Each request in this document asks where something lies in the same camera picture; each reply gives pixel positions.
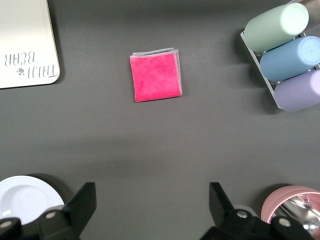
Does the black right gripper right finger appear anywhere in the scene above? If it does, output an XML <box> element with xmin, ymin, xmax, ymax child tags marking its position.
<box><xmin>199</xmin><ymin>181</ymin><xmax>315</xmax><ymax>240</ymax></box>

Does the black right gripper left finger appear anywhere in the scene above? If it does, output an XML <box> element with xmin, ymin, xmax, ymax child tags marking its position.
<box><xmin>0</xmin><ymin>181</ymin><xmax>97</xmax><ymax>240</ymax></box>

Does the white round plate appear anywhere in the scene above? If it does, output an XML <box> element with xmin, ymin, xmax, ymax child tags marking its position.
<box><xmin>0</xmin><ymin>175</ymin><xmax>65</xmax><ymax>223</ymax></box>

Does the pink ribbed bowl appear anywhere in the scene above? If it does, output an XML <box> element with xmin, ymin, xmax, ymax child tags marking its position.
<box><xmin>260</xmin><ymin>185</ymin><xmax>320</xmax><ymax>238</ymax></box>

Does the metal scoop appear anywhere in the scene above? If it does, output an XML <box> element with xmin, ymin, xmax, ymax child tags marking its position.
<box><xmin>277</xmin><ymin>196</ymin><xmax>320</xmax><ymax>238</ymax></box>

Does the pale purple cup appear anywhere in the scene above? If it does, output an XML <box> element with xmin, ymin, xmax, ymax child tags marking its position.
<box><xmin>274</xmin><ymin>69</ymin><xmax>320</xmax><ymax>112</ymax></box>

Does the pink folded cloth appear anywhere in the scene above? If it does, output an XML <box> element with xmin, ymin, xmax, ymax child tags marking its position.
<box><xmin>129</xmin><ymin>47</ymin><xmax>183</xmax><ymax>103</ymax></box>

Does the pale blue cup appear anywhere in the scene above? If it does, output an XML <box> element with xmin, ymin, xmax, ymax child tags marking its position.
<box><xmin>259</xmin><ymin>35</ymin><xmax>320</xmax><ymax>82</ymax></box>

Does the cream tray with bear print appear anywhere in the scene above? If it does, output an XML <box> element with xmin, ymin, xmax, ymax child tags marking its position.
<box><xmin>0</xmin><ymin>0</ymin><xmax>61</xmax><ymax>90</ymax></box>

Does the pale green cup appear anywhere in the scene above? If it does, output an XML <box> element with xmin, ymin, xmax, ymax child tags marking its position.
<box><xmin>243</xmin><ymin>2</ymin><xmax>310</xmax><ymax>53</ymax></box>

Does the white wire cup rack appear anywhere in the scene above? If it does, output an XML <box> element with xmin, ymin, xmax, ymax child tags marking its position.
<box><xmin>239</xmin><ymin>29</ymin><xmax>320</xmax><ymax>110</ymax></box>

